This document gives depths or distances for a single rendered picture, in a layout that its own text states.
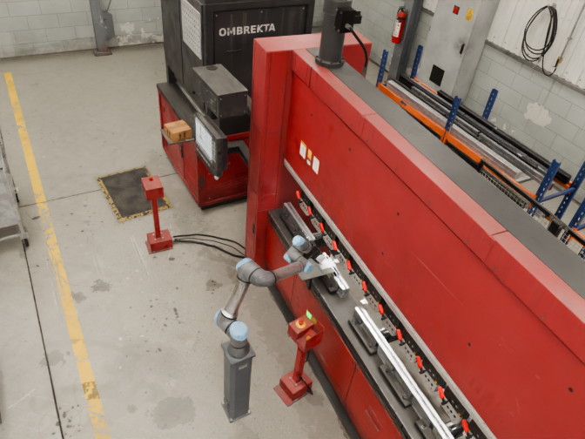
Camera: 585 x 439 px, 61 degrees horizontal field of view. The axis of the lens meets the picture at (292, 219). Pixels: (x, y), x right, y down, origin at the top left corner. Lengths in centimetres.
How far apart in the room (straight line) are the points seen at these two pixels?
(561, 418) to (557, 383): 15
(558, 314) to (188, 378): 296
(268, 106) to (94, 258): 248
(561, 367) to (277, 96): 253
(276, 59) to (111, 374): 274
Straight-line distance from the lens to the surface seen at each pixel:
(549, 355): 229
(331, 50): 340
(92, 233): 557
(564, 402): 234
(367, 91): 318
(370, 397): 351
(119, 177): 627
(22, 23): 940
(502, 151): 475
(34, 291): 514
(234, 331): 329
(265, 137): 389
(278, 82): 370
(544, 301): 218
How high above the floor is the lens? 363
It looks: 40 degrees down
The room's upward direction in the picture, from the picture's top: 7 degrees clockwise
